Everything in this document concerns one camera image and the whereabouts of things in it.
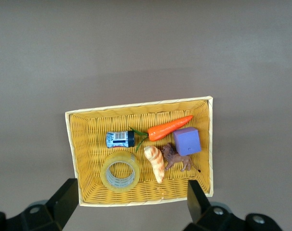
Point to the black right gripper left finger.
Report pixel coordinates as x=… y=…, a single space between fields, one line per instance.
x=64 y=202

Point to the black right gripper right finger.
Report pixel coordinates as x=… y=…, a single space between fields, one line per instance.
x=196 y=204

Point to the yellowish clear tape roll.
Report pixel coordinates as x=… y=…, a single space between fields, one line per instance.
x=120 y=156

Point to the brown toy lion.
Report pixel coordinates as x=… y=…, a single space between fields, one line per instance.
x=174 y=158

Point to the orange striped beige toy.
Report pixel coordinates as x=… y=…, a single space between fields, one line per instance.
x=156 y=163

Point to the purple foam cube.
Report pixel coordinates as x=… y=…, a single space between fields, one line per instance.
x=186 y=142

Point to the yellow wicker basket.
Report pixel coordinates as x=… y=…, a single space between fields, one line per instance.
x=92 y=134

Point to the orange toy carrot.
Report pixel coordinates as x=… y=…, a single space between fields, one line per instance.
x=167 y=128

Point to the small blue bottle black cap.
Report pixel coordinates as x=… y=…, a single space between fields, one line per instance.
x=119 y=139

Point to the brown table cover sheet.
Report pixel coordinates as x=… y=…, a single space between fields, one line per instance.
x=145 y=48

